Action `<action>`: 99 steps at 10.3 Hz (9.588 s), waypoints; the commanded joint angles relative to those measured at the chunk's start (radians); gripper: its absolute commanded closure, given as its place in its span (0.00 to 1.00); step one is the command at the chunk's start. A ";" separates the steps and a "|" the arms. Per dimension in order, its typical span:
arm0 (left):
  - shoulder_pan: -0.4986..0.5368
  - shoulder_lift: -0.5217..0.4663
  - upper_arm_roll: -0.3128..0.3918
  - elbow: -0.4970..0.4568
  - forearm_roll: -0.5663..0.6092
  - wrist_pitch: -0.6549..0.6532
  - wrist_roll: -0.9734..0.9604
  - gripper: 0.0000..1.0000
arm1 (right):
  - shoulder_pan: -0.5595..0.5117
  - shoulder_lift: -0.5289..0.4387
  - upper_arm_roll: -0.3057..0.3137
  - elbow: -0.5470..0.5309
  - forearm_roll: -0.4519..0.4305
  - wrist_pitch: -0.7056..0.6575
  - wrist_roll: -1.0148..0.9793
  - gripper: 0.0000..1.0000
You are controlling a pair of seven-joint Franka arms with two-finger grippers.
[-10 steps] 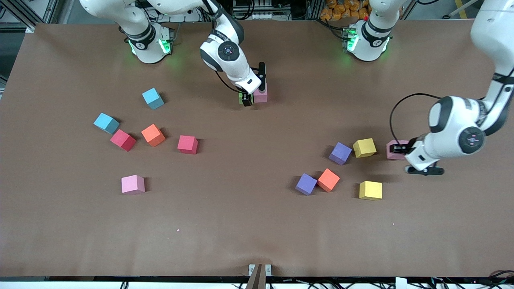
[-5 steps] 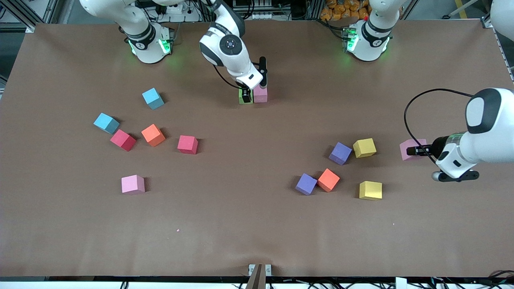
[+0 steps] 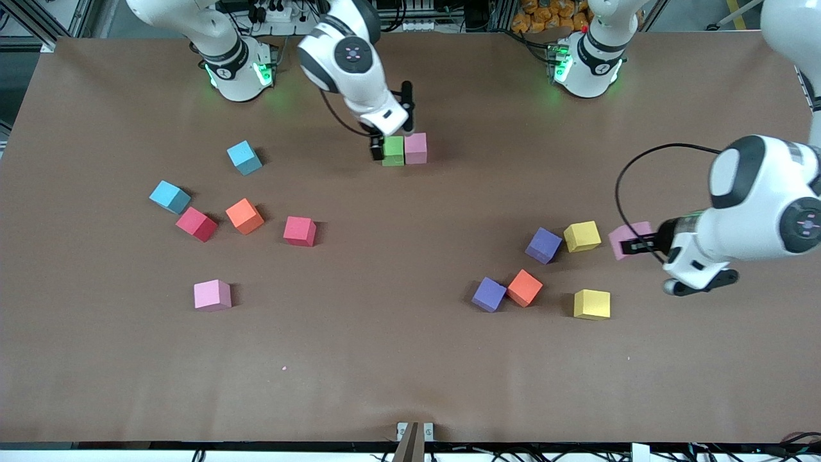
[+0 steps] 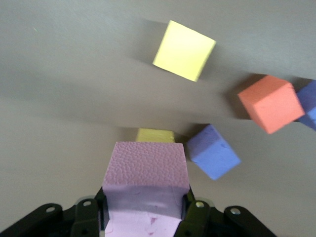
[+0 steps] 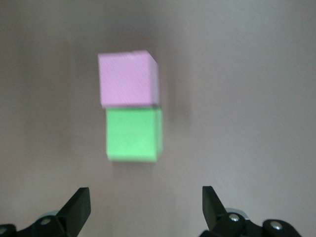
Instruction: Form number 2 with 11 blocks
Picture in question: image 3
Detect dented pink foam block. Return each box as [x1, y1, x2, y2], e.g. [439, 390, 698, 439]
[607, 221, 656, 261]

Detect red foam block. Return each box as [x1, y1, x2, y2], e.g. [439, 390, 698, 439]
[283, 216, 317, 248]
[176, 206, 219, 243]

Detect orange foam block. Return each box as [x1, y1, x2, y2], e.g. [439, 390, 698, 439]
[225, 198, 266, 235]
[506, 269, 544, 308]

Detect yellow foam block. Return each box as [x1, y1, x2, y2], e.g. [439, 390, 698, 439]
[563, 220, 602, 253]
[573, 289, 611, 321]

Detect purple foam block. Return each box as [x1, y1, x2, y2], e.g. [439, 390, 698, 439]
[471, 277, 508, 313]
[525, 227, 563, 265]

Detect white ribbed device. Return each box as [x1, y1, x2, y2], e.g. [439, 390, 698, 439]
[378, 0, 438, 33]

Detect blue foam block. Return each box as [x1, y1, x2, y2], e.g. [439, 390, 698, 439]
[226, 140, 264, 176]
[149, 180, 192, 215]

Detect white power strip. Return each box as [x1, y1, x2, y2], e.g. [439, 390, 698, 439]
[247, 0, 315, 37]

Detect orange snack bag pile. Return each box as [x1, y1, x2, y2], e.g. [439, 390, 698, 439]
[511, 0, 594, 34]

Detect small metal bracket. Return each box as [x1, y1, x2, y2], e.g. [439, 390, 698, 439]
[396, 422, 435, 442]

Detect aluminium frame profile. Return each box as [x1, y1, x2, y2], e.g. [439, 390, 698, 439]
[13, 0, 97, 53]

